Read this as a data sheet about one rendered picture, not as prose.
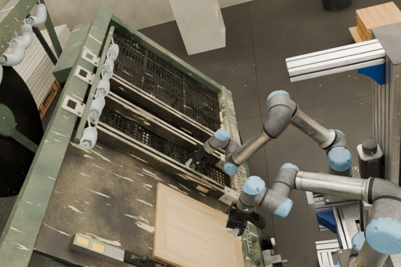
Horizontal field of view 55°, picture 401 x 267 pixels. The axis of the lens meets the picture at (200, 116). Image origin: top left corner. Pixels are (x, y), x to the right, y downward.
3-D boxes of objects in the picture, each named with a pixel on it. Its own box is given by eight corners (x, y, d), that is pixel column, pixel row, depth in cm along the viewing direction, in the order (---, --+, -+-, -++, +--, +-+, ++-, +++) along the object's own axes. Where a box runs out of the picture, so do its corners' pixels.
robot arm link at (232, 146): (234, 165, 219) (219, 155, 215) (235, 151, 228) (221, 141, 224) (243, 158, 215) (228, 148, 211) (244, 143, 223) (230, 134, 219)
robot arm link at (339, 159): (330, 182, 202) (328, 164, 194) (327, 163, 213) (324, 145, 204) (355, 179, 199) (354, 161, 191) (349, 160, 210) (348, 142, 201)
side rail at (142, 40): (213, 98, 339) (221, 90, 334) (102, 28, 295) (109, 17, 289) (213, 93, 346) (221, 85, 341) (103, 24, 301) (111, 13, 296)
